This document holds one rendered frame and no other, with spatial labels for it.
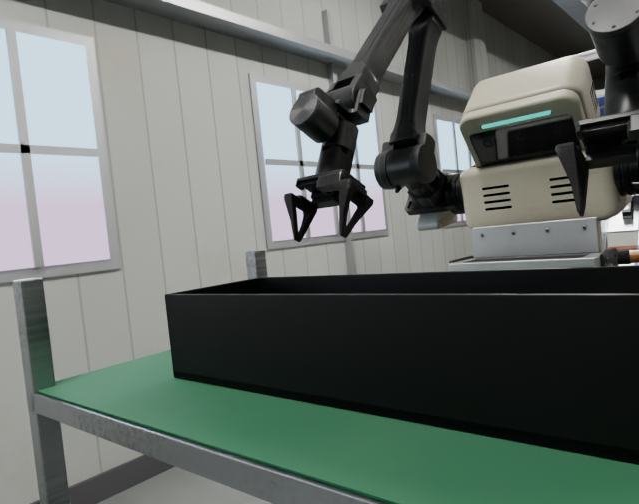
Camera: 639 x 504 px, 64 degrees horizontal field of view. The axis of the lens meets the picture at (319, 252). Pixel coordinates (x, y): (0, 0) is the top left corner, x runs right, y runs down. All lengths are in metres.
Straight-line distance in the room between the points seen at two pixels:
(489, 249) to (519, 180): 0.14
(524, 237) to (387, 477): 0.69
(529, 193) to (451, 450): 0.68
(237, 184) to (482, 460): 2.82
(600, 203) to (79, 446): 2.32
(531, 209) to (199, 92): 2.37
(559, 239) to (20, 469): 2.26
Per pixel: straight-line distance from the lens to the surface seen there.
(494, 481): 0.38
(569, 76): 0.99
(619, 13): 0.64
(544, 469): 0.40
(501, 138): 1.01
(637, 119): 0.63
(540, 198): 1.01
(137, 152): 2.78
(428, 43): 1.19
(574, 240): 0.98
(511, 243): 1.01
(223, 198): 3.04
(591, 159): 0.68
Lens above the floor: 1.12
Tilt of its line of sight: 2 degrees down
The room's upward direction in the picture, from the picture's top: 6 degrees counter-clockwise
